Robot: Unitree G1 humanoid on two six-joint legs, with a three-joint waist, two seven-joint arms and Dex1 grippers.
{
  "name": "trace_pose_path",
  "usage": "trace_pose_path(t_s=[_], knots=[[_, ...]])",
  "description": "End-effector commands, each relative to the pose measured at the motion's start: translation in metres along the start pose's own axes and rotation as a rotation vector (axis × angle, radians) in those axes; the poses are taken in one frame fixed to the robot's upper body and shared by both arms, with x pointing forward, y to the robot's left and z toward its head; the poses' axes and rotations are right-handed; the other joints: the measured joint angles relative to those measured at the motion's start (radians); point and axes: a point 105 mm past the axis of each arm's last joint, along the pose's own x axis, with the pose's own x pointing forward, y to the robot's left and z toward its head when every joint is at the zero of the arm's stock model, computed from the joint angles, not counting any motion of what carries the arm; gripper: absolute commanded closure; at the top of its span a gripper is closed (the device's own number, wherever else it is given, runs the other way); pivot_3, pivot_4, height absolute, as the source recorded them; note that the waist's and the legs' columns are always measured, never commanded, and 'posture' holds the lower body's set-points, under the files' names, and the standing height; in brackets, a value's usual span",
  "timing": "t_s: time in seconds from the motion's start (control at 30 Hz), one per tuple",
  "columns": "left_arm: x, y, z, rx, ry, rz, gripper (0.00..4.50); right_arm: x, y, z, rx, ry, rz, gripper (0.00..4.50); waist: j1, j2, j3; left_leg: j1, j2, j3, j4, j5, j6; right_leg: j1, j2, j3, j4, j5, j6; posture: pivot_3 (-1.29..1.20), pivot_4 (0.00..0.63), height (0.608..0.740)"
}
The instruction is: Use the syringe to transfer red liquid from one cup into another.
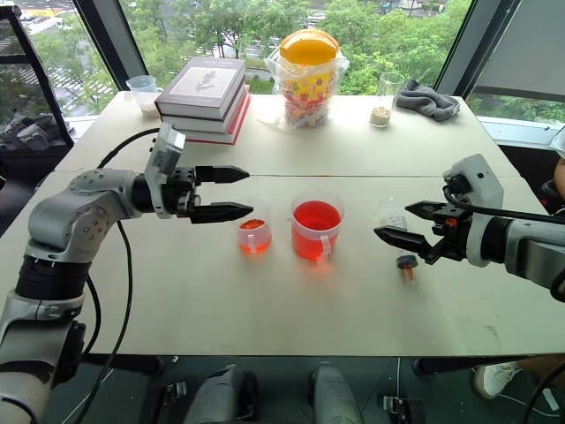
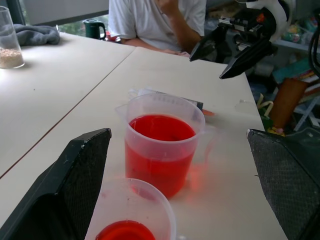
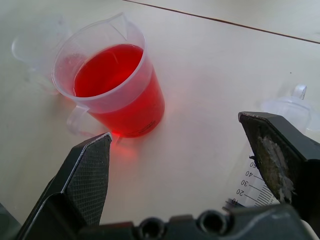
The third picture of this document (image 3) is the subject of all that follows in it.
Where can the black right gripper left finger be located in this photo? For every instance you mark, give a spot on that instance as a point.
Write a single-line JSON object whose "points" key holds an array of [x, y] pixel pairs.
{"points": [[85, 180]]}

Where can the beaker with red liquid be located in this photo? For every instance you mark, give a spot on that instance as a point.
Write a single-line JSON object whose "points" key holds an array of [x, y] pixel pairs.
{"points": [[110, 82]]}

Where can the clear plastic beaker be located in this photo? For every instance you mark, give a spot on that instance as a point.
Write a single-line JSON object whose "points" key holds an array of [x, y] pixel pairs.
{"points": [[37, 50]]}

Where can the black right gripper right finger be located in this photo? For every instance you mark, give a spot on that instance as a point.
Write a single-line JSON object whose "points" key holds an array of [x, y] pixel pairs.
{"points": [[282, 155]]}

